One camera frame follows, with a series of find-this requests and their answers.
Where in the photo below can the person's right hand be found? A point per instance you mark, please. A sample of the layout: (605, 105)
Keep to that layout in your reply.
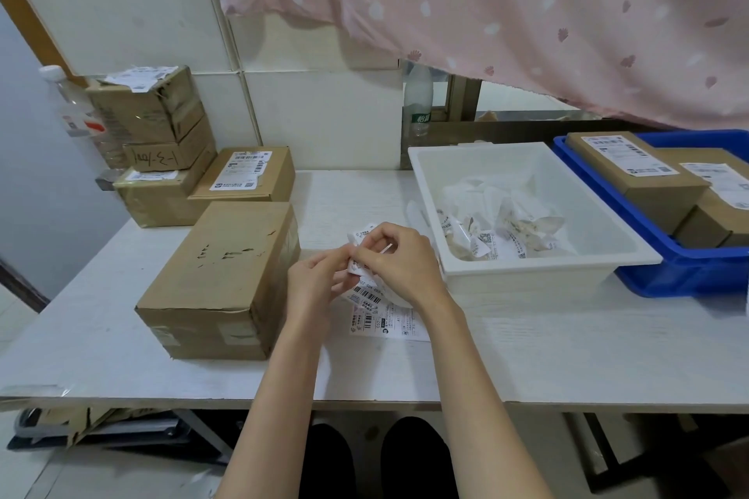
(406, 267)

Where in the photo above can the person's left hand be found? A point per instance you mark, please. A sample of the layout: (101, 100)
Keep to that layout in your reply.
(310, 288)

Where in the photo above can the person's right thumb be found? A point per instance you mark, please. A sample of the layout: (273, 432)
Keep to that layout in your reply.
(368, 266)

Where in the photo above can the person's left thumb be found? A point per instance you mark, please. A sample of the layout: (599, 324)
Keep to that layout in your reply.
(344, 281)

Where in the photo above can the white barcode label packet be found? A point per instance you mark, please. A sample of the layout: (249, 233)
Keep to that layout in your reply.
(367, 295)

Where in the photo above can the person's left forearm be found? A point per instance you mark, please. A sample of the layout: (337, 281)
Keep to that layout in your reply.
(278, 411)

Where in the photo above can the person's right forearm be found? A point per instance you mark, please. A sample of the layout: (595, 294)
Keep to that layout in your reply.
(474, 399)

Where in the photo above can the white barcode label sheet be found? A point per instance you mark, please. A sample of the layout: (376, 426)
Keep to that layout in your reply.
(389, 326)

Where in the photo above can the large plain cardboard box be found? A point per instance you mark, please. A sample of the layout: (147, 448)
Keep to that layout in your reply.
(225, 276)

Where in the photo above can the pile of clear labelled packets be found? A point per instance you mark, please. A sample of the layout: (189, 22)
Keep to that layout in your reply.
(503, 224)

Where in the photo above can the flat labelled cardboard box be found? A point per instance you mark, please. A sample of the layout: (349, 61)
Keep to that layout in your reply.
(249, 177)

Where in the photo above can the clear bottle with green label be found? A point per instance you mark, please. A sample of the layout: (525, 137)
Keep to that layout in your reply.
(417, 107)

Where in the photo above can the person's left leg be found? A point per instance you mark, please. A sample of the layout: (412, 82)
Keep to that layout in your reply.
(327, 463)

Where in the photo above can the person's leg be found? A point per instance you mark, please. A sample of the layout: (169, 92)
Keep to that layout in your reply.
(327, 463)
(418, 460)

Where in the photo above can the person's right leg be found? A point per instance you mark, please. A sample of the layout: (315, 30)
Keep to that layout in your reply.
(418, 460)

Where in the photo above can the wide brown cardboard box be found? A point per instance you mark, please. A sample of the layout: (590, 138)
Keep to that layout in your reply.
(158, 197)

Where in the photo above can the white metal table leg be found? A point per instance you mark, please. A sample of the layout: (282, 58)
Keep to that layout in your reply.
(208, 434)

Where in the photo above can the handwritten cardboard box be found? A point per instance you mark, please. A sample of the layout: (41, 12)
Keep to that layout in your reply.
(175, 153)

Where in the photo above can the white plastic tray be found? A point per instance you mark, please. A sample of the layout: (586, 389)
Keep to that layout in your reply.
(585, 247)

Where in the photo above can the crumpled taped cardboard box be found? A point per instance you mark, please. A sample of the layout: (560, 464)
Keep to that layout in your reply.
(146, 107)

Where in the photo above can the long labelled cardboard box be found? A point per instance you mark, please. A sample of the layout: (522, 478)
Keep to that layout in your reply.
(638, 183)

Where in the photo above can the black metal table leg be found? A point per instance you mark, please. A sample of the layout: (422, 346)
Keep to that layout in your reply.
(600, 449)

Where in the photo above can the clear bottle with red label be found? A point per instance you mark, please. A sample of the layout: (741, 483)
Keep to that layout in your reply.
(79, 112)

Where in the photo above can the blue plastic bin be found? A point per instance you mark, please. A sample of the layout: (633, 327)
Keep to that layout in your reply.
(684, 270)

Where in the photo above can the square labelled cardboard box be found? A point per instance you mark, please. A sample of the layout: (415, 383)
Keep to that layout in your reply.
(722, 206)

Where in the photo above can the brown wooden door frame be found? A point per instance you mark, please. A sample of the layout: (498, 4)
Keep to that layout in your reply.
(32, 19)

